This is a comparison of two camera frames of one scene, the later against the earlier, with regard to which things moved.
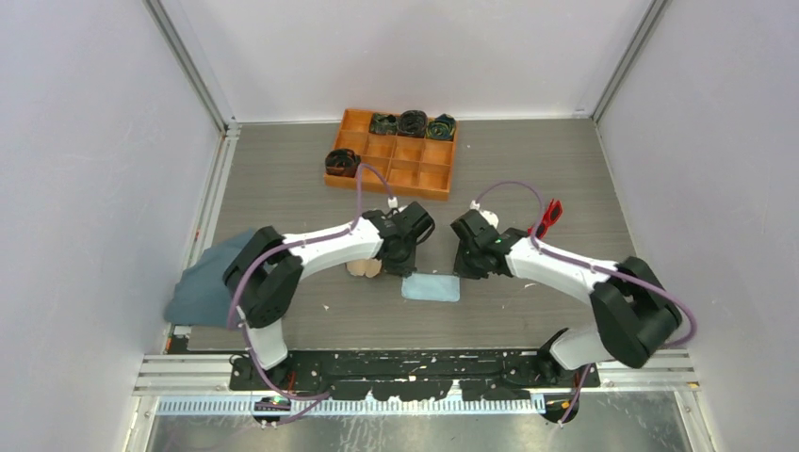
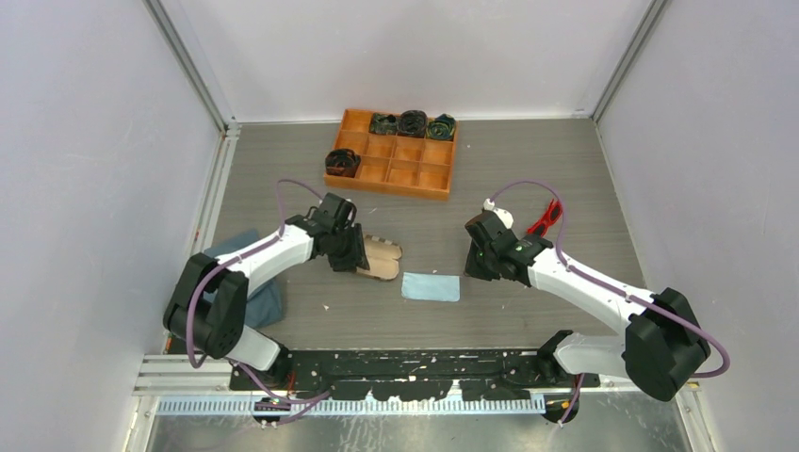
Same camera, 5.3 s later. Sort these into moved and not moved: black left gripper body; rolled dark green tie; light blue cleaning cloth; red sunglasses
Moved: black left gripper body
Not moved: rolled dark green tie; red sunglasses; light blue cleaning cloth
